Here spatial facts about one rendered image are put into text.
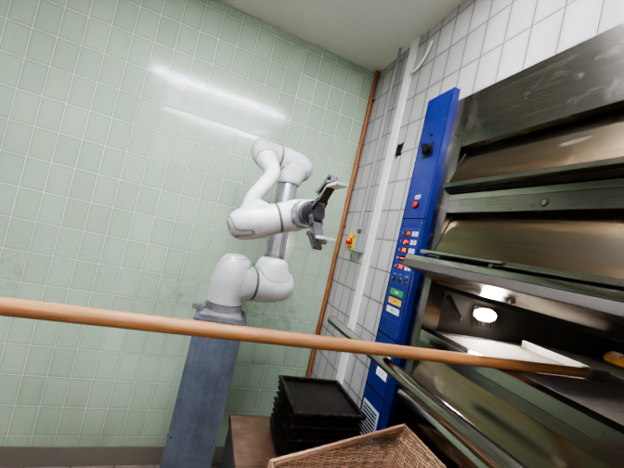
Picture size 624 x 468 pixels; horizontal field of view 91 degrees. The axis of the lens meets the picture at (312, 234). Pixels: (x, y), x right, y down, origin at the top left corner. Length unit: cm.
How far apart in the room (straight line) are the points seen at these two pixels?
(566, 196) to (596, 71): 33
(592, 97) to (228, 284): 132
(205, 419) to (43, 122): 159
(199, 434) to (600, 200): 156
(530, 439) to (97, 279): 187
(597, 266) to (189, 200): 169
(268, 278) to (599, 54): 130
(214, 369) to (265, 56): 170
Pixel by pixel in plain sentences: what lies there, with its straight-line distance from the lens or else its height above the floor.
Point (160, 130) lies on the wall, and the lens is 192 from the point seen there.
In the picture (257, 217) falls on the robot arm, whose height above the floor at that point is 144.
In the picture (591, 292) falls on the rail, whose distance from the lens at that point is 78.
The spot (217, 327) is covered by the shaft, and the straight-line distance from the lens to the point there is 66.
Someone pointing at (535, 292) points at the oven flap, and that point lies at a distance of 82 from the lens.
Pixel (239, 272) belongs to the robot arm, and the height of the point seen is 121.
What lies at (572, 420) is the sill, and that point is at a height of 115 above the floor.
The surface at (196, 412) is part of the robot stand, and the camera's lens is 155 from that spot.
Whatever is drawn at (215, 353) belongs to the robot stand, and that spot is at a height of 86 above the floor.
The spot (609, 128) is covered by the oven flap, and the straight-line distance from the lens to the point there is 106.
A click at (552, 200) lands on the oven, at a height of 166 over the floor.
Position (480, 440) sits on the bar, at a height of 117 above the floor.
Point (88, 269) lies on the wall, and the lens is 196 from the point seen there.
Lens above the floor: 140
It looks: 2 degrees up
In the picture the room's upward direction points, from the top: 13 degrees clockwise
